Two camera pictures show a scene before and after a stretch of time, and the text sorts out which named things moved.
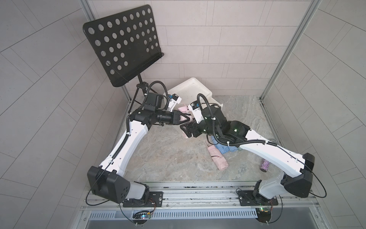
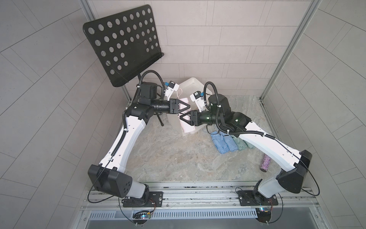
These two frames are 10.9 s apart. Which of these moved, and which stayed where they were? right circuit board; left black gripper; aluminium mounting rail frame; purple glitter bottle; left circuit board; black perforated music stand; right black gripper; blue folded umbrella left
Moved: right black gripper; left black gripper
Stayed: left circuit board; black perforated music stand; right circuit board; blue folded umbrella left; purple glitter bottle; aluminium mounting rail frame
